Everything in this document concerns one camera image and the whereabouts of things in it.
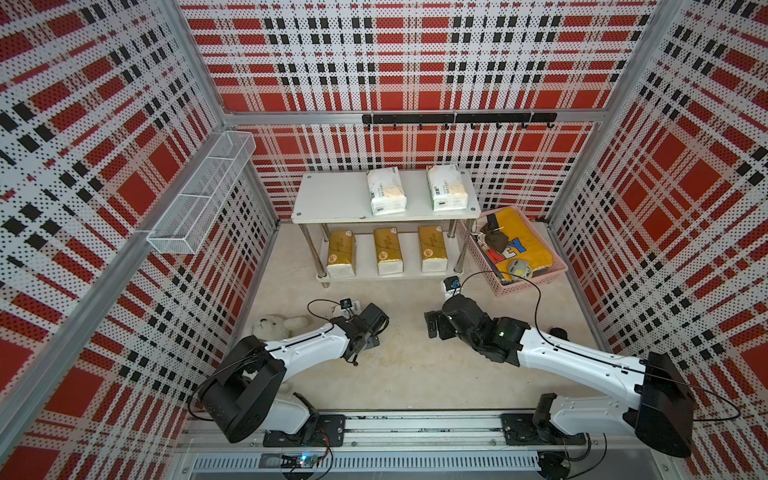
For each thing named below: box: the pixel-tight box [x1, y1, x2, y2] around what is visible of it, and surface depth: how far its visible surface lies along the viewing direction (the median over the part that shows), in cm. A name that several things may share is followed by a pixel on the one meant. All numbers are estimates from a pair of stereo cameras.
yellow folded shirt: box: [486, 207, 554, 281], surface depth 104 cm
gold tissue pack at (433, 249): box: [418, 225, 448, 273], surface depth 98 cm
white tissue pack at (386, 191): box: [366, 167, 408, 216], surface depth 75 cm
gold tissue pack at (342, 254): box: [326, 230, 357, 278], surface depth 97 cm
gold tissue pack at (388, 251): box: [373, 227, 405, 276], surface depth 97 cm
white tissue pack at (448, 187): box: [427, 164, 469, 211], surface depth 76 cm
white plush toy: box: [253, 315, 309, 342], surface depth 86 cm
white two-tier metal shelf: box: [291, 169, 481, 287], surface depth 95 cm
